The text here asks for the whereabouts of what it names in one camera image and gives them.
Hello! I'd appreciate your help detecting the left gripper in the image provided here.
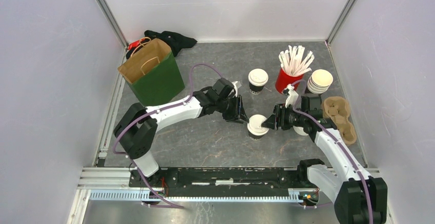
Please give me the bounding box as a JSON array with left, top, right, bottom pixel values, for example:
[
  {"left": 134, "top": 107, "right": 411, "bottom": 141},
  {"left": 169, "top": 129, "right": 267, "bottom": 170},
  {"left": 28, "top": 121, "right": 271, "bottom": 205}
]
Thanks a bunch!
[{"left": 216, "top": 97, "right": 248, "bottom": 127}]

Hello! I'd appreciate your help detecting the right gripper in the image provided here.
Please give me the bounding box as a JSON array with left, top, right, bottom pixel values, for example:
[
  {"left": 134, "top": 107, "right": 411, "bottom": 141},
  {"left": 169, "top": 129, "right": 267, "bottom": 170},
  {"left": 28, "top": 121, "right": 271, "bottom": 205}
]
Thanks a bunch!
[{"left": 262, "top": 104, "right": 307, "bottom": 131}]

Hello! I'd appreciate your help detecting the stack of white lids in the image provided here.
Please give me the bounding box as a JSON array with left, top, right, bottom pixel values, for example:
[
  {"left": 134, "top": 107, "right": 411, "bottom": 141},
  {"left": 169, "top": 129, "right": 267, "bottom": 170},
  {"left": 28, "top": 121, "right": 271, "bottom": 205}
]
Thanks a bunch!
[{"left": 293, "top": 126, "right": 308, "bottom": 136}]

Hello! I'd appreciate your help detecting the black paper cup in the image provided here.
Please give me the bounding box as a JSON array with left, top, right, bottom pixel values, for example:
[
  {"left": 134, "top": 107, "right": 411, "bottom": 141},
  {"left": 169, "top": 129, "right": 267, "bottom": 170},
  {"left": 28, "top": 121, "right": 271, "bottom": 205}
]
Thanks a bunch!
[
  {"left": 248, "top": 68, "right": 269, "bottom": 94},
  {"left": 248, "top": 130, "right": 268, "bottom": 140}
]

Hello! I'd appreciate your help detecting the stack of paper cups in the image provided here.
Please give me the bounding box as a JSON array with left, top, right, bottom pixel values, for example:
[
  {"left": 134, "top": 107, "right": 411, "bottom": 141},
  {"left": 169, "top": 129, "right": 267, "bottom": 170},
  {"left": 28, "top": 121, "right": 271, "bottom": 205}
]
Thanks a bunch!
[{"left": 307, "top": 69, "right": 333, "bottom": 94}]

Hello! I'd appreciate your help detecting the green paper bag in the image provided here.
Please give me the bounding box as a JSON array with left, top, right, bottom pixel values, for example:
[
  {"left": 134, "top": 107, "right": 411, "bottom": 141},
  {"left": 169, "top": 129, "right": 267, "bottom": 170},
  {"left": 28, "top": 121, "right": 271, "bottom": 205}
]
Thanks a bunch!
[{"left": 118, "top": 38, "right": 185, "bottom": 106}]

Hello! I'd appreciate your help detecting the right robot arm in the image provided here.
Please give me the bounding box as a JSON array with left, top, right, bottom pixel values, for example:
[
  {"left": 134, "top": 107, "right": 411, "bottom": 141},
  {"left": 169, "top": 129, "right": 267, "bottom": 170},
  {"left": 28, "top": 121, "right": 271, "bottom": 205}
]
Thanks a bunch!
[{"left": 261, "top": 94, "right": 388, "bottom": 223}]

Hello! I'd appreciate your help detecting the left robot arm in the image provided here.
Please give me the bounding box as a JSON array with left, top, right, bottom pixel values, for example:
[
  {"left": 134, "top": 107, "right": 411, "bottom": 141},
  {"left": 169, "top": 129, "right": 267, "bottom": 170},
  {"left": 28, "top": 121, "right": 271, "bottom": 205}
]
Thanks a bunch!
[{"left": 113, "top": 78, "right": 249, "bottom": 187}]

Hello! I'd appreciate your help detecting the red cup holder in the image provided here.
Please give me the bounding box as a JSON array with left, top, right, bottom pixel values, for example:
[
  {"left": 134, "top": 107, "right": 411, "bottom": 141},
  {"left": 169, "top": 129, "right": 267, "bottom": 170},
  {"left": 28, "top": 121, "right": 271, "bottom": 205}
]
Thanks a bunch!
[{"left": 275, "top": 68, "right": 304, "bottom": 94}]

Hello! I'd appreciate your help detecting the brown cardboard cup carrier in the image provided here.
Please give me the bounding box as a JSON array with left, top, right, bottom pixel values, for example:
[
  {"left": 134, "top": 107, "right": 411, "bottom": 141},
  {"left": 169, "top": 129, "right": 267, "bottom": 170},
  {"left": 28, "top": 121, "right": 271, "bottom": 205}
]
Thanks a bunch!
[{"left": 322, "top": 96, "right": 357, "bottom": 146}]

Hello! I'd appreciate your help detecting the black cloth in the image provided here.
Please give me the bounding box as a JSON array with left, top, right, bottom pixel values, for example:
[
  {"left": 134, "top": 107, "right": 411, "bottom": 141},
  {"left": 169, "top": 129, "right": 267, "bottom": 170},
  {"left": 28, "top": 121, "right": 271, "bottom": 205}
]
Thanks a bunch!
[{"left": 126, "top": 30, "right": 197, "bottom": 59}]

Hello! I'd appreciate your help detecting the red object behind bag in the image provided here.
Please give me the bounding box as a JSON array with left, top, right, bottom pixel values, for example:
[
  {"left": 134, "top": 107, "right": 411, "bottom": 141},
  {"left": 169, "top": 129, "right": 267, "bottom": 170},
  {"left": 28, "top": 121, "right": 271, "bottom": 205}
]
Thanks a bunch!
[{"left": 127, "top": 39, "right": 141, "bottom": 50}]

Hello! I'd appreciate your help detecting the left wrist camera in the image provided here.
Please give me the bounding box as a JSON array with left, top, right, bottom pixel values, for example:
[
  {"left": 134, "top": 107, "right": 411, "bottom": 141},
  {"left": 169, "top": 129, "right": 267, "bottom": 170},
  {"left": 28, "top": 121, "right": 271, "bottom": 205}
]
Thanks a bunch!
[{"left": 231, "top": 81, "right": 242, "bottom": 97}]

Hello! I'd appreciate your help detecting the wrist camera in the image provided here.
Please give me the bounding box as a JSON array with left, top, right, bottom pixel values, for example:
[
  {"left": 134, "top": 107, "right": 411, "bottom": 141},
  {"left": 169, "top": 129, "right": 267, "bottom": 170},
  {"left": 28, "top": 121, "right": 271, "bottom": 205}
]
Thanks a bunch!
[
  {"left": 282, "top": 84, "right": 299, "bottom": 108},
  {"left": 231, "top": 81, "right": 242, "bottom": 97}
]

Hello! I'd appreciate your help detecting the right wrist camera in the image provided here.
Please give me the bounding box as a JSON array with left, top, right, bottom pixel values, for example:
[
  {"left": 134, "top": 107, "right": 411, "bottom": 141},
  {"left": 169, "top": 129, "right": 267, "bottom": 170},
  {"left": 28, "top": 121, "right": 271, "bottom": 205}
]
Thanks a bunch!
[{"left": 282, "top": 84, "right": 299, "bottom": 108}]

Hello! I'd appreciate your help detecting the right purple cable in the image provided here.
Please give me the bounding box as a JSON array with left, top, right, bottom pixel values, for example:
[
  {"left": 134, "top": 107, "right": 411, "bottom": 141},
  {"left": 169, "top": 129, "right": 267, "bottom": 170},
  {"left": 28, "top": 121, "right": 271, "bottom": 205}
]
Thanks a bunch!
[{"left": 289, "top": 79, "right": 374, "bottom": 224}]

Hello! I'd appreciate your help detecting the purple cable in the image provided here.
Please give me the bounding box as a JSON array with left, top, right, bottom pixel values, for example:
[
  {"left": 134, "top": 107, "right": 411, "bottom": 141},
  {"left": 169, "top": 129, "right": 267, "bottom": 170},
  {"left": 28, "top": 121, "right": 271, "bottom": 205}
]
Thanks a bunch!
[
  {"left": 289, "top": 79, "right": 374, "bottom": 224},
  {"left": 112, "top": 63, "right": 223, "bottom": 210}
]

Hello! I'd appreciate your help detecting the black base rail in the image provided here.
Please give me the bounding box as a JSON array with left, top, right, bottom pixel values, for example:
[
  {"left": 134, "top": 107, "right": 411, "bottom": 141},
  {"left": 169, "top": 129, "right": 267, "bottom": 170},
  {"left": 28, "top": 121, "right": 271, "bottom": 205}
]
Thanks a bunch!
[{"left": 129, "top": 167, "right": 320, "bottom": 199}]

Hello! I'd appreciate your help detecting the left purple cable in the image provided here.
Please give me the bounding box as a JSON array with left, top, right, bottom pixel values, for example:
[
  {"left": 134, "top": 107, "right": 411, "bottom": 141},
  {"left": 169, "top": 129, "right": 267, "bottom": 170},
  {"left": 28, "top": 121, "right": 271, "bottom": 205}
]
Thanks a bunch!
[{"left": 112, "top": 63, "right": 223, "bottom": 210}]

